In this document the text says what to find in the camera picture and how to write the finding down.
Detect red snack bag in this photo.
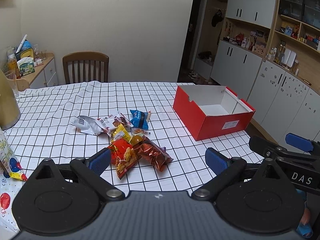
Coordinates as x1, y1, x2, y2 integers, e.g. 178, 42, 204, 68
108, 138, 141, 179

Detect yellow snack packet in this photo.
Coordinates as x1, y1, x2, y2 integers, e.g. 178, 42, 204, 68
112, 124, 131, 142

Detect silver white snack bag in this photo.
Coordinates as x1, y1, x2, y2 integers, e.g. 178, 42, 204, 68
71, 115, 104, 136

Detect white chocolate cake packet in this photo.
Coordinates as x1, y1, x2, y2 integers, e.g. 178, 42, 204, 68
97, 111, 133, 133

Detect brown foil snack bag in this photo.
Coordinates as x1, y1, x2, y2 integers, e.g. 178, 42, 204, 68
134, 137, 173, 172

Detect blue cookie packet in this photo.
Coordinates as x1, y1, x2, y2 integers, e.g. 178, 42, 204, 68
130, 110, 149, 130

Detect red cardboard box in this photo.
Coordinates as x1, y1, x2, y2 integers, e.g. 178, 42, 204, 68
173, 85, 255, 141

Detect checkered tablecloth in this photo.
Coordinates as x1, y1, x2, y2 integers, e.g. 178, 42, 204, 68
0, 80, 266, 233

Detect balloon print bag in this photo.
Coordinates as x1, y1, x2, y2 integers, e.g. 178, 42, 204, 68
1, 130, 27, 233

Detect wooden chair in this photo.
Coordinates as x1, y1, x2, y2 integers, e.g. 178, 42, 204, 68
62, 51, 109, 84

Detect gold thermos jug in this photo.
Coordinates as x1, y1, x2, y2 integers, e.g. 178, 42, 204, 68
0, 71, 21, 130

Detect wooden white sideboard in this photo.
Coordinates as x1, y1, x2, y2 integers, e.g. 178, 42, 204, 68
16, 53, 59, 92

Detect tissue box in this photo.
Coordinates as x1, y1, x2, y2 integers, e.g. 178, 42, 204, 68
17, 57, 35, 77

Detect yellow blue lunch bag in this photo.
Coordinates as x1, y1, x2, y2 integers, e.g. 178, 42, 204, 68
15, 40, 34, 61

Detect white wall cabinets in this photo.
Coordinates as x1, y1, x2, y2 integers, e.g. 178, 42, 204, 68
194, 0, 320, 143

